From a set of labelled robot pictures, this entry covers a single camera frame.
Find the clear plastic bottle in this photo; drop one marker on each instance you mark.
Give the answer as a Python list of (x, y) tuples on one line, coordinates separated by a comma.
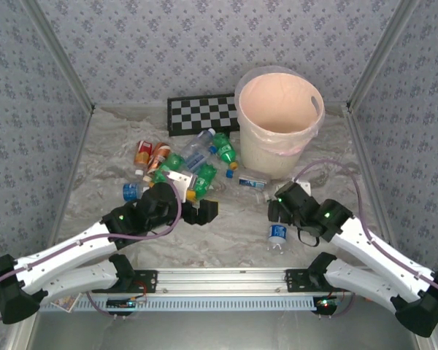
[(263, 197)]

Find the small water bottle blue label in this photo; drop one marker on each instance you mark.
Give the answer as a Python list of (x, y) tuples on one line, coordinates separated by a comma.
[(131, 191), (277, 233)]

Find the green plastic soda bottle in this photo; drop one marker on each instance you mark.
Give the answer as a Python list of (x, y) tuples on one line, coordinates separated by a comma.
[(172, 162), (224, 149), (204, 180)]

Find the square clear bottle blue label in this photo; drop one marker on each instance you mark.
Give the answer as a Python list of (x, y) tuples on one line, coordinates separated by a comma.
[(252, 181)]

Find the clear crushed bottle white cap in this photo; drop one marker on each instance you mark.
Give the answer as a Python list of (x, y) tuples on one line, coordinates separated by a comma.
[(199, 140)]

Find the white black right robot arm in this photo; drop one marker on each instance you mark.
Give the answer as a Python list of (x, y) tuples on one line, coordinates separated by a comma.
[(368, 248)]

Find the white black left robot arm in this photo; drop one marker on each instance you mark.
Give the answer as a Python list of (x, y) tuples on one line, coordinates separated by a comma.
[(65, 251)]

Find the cream plastic bin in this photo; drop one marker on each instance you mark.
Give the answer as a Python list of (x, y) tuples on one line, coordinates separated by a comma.
[(259, 160)]

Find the translucent pink bin liner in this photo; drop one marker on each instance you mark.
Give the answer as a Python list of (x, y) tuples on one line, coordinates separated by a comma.
[(295, 147)]

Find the brown orange juice bottle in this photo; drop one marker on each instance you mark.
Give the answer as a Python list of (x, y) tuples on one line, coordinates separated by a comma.
[(160, 155)]

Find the orange juice bottle red label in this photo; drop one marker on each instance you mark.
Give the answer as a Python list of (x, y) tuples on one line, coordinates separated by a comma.
[(143, 153)]

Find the aluminium table side bar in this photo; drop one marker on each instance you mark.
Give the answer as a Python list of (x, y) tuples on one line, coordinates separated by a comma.
[(366, 171), (74, 171)]

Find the black grey chessboard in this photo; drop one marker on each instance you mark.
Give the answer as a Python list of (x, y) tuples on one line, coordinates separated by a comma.
[(197, 116)]

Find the small black controller board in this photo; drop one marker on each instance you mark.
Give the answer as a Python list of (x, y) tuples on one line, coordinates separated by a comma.
[(328, 302), (126, 302)]

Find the grey metal shelf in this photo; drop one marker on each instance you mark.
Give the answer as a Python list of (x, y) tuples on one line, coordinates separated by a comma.
[(219, 331)]

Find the colourful playing card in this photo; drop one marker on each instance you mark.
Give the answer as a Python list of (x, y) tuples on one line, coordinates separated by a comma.
[(64, 303)]

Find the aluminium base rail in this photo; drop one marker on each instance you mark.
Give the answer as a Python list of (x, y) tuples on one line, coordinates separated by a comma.
[(219, 279)]

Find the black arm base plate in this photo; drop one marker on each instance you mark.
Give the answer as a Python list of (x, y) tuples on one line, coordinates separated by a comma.
[(147, 280), (295, 280)]

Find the aluminium frame post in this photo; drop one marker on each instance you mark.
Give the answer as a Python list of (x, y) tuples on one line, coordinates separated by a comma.
[(383, 54), (62, 58)]

